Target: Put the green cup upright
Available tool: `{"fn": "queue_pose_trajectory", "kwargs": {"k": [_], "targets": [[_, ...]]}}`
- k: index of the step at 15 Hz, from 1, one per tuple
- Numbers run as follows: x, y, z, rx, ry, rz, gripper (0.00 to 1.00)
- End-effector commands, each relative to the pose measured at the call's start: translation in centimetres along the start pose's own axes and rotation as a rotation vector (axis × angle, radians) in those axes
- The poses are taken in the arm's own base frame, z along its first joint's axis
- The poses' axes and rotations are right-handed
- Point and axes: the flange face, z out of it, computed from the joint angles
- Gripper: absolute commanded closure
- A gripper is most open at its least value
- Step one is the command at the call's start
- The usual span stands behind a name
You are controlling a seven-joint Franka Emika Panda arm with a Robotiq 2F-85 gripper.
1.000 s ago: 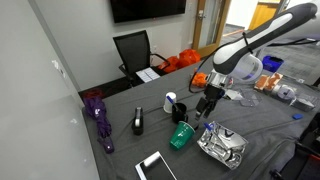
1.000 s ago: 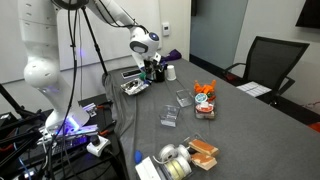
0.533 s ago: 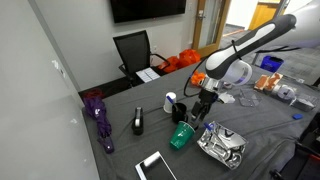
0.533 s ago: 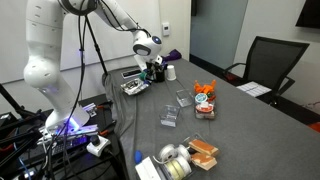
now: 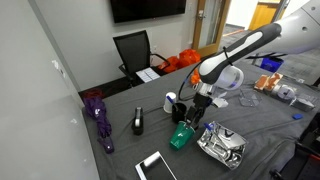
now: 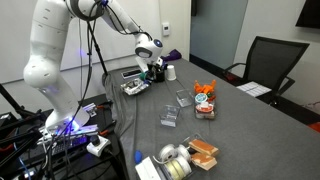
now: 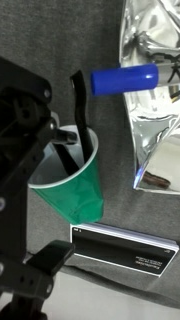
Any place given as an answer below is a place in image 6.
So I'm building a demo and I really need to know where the purple cloth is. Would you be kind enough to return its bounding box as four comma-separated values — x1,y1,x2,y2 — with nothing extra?
160,49,183,64

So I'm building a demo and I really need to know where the large clear plastic box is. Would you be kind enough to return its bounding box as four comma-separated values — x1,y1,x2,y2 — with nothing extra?
159,104,181,128

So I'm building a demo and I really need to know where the white flat box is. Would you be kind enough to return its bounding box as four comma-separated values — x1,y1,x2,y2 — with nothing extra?
134,156,163,180

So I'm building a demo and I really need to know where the small clear plastic box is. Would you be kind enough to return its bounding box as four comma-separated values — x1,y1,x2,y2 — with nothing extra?
175,88,195,108

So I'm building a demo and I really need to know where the silver tape roll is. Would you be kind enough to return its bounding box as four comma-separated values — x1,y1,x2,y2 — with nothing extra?
157,143,179,164

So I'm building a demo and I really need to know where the blue oval object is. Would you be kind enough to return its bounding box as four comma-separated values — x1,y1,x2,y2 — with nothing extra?
133,150,143,165

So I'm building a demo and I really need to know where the crumpled foil tray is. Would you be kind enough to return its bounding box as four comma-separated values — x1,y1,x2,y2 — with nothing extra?
120,79,151,96

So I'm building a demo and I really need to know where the white tape roll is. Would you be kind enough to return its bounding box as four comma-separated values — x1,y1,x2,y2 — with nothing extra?
176,143,193,163

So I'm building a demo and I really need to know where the white wall thermostat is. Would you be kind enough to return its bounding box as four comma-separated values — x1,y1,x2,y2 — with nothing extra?
161,22,171,37

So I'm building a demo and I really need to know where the black tripod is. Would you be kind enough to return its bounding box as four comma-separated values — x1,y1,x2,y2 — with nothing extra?
87,20,110,78

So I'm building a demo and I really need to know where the black office chair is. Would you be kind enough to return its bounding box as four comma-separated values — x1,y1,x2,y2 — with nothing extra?
222,35,310,107

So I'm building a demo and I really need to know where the whiteboard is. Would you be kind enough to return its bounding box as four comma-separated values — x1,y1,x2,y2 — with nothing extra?
0,0,164,85

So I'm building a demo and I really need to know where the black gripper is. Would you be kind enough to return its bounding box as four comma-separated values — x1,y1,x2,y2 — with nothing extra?
143,58,166,82

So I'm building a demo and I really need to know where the white paper cup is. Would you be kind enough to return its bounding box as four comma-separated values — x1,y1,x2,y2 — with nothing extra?
165,64,177,82

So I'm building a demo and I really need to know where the orange floor object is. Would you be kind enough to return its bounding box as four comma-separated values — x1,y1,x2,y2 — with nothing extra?
308,122,320,134

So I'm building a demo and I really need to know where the black flat device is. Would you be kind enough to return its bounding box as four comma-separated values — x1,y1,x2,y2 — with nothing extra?
121,68,143,80

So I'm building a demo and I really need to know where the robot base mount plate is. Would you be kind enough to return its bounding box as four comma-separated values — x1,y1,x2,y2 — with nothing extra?
36,123,100,146

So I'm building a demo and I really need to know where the white emergency stop box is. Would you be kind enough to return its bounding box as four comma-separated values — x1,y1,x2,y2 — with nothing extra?
86,134,112,158

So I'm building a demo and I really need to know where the black pen cup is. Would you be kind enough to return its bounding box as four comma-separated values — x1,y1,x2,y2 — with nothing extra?
153,65,167,83

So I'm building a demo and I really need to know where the black wall monitor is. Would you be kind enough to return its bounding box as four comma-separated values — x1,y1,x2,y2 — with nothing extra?
295,0,320,29

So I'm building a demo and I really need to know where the orange toy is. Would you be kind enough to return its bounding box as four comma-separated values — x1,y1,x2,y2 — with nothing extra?
193,79,218,96

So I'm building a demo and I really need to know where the grey tablecloth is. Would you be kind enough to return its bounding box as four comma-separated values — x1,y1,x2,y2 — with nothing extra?
103,58,320,180

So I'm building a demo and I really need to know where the white paper sheet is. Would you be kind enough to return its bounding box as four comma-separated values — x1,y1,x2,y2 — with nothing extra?
236,81,273,98

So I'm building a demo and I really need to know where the green cup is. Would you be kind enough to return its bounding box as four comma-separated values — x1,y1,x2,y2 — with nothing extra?
138,71,149,82

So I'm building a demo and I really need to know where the round teal tin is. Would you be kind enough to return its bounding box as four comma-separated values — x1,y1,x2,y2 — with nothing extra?
194,92,209,104

